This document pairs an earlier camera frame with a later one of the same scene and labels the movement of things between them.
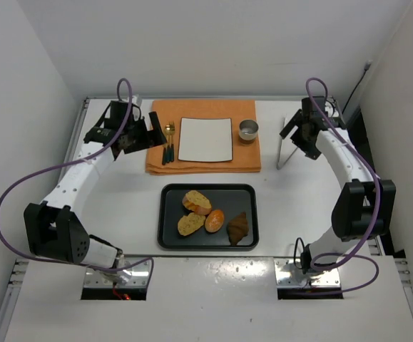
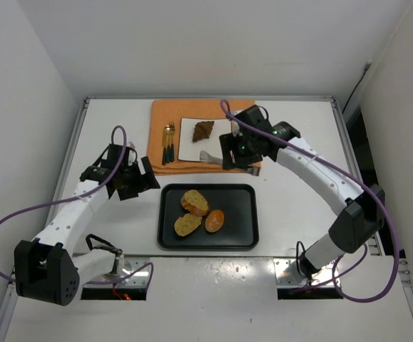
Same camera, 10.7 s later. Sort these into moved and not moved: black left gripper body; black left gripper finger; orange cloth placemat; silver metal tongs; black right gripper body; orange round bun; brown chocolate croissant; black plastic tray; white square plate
Moved: black right gripper body; black left gripper finger; brown chocolate croissant; black left gripper body; silver metal tongs
Not moved: white square plate; black plastic tray; orange cloth placemat; orange round bun
